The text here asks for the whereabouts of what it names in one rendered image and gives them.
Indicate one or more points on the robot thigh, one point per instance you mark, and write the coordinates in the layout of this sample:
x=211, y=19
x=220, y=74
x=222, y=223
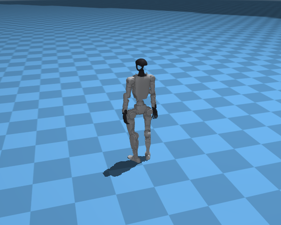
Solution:
x=131, y=114
x=147, y=118

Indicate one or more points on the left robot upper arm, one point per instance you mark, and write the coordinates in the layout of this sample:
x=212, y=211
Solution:
x=129, y=82

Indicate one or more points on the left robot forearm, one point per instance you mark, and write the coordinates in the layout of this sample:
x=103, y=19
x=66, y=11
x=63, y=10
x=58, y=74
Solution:
x=125, y=103

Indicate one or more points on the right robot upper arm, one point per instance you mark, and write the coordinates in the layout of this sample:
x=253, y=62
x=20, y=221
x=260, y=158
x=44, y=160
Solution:
x=152, y=84

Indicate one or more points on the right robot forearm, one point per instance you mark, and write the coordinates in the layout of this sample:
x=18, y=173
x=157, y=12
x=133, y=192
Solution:
x=153, y=101

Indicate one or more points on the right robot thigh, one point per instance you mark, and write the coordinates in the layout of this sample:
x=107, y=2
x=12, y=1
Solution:
x=147, y=118

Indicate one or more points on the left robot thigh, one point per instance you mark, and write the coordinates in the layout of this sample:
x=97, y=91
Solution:
x=131, y=114

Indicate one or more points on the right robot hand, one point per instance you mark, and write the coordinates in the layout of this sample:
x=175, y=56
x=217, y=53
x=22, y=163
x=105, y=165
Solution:
x=155, y=115

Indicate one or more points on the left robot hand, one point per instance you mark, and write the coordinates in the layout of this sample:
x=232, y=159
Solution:
x=124, y=117

